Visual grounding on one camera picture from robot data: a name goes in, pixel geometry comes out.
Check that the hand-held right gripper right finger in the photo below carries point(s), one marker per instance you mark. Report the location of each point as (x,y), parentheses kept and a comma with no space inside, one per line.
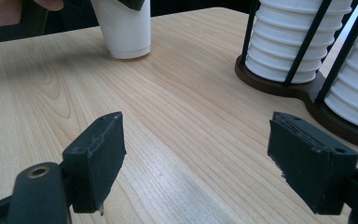
(310,169)

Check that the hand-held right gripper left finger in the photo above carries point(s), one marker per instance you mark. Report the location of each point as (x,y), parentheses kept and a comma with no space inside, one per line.
(91,171)

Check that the white paper cup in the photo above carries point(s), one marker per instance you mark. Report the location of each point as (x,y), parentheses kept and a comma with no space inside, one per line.
(127,34)

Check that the short stack of white cups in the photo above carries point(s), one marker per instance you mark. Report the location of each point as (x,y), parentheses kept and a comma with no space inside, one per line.
(276,46)

